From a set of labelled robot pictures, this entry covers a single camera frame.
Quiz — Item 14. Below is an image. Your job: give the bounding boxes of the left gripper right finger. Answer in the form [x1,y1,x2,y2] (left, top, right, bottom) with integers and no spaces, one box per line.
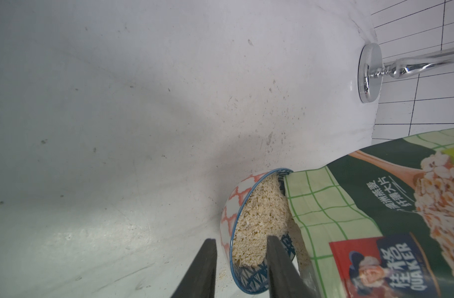
[266,236,320,298]

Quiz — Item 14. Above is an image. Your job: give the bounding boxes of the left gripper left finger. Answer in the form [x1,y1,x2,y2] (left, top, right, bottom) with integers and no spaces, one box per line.
[171,238,218,298]

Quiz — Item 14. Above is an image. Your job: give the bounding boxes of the blue patterned breakfast bowl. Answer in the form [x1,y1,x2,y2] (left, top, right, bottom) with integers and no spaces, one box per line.
[220,168,296,295]

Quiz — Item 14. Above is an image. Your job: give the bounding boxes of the green Quaker oats bag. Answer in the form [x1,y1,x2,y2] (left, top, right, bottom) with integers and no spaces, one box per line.
[285,128,454,298]

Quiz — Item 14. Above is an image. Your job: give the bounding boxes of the chrome glass holder stand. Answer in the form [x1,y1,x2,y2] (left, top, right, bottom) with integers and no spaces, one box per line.
[357,43,454,103]

